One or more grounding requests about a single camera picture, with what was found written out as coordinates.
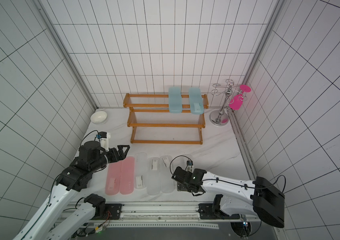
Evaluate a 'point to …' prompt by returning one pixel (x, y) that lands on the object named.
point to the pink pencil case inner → (127, 176)
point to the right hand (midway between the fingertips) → (182, 186)
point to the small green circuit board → (245, 229)
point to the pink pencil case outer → (113, 180)
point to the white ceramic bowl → (98, 117)
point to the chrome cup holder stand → (220, 117)
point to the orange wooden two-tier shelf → (151, 122)
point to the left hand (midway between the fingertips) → (121, 151)
